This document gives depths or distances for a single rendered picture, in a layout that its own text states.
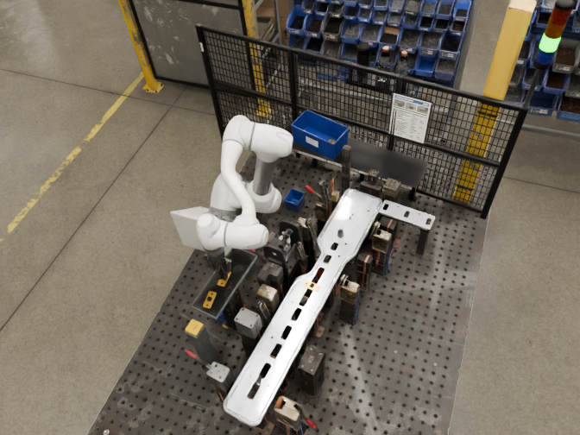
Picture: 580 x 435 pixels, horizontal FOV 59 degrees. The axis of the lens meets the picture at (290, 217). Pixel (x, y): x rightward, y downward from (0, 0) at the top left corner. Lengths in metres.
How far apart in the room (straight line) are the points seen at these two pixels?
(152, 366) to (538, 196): 3.15
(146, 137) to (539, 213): 3.42
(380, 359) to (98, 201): 2.81
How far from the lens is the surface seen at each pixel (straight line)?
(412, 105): 2.85
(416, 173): 3.00
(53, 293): 4.20
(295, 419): 2.25
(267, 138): 2.39
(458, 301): 2.94
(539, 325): 3.83
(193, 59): 4.97
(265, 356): 2.41
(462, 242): 3.16
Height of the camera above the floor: 3.21
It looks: 52 degrees down
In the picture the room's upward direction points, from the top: 6 degrees counter-clockwise
